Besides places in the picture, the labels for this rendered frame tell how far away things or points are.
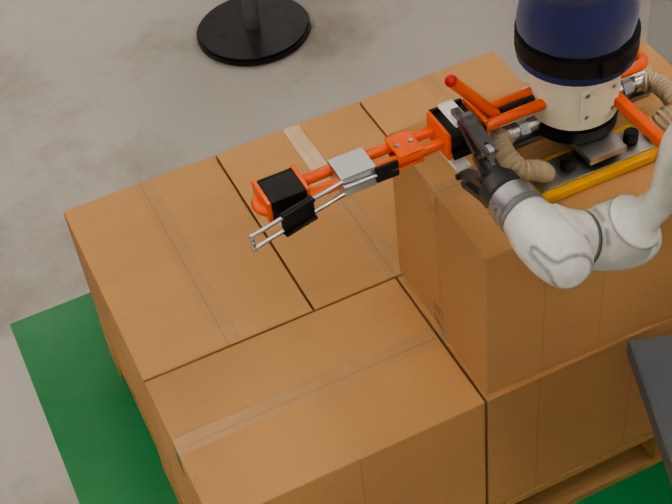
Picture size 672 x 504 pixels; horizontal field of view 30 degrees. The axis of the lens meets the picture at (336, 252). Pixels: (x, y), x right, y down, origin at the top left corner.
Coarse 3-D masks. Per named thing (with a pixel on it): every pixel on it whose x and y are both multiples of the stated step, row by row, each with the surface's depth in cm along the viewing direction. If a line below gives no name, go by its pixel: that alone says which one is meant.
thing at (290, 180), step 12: (252, 180) 222; (264, 180) 221; (276, 180) 221; (288, 180) 221; (300, 180) 221; (264, 192) 219; (276, 192) 219; (288, 192) 219; (300, 192) 219; (264, 204) 219; (276, 204) 218; (288, 204) 219; (276, 216) 220
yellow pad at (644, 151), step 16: (624, 128) 242; (640, 144) 238; (544, 160) 238; (560, 160) 234; (576, 160) 237; (608, 160) 236; (624, 160) 236; (640, 160) 236; (560, 176) 234; (576, 176) 234; (592, 176) 234; (608, 176) 235; (544, 192) 232; (560, 192) 232; (576, 192) 233
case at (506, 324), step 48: (432, 192) 239; (624, 192) 233; (432, 240) 250; (480, 240) 228; (432, 288) 261; (480, 288) 233; (528, 288) 236; (576, 288) 242; (624, 288) 249; (480, 336) 243; (528, 336) 246; (576, 336) 253; (480, 384) 254
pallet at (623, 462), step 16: (112, 352) 330; (128, 384) 317; (144, 416) 308; (624, 448) 290; (640, 448) 303; (656, 448) 297; (592, 464) 288; (608, 464) 301; (624, 464) 300; (640, 464) 300; (560, 480) 286; (576, 480) 298; (592, 480) 298; (608, 480) 298; (176, 496) 306; (528, 496) 284; (544, 496) 296; (560, 496) 296; (576, 496) 295
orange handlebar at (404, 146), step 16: (640, 64) 237; (512, 96) 233; (624, 96) 230; (480, 112) 232; (512, 112) 230; (528, 112) 231; (624, 112) 229; (640, 112) 227; (432, 128) 229; (640, 128) 226; (656, 128) 223; (384, 144) 227; (400, 144) 226; (416, 144) 226; (432, 144) 226; (656, 144) 223; (384, 160) 224; (400, 160) 225; (416, 160) 227; (304, 176) 223; (320, 176) 224; (256, 208) 219
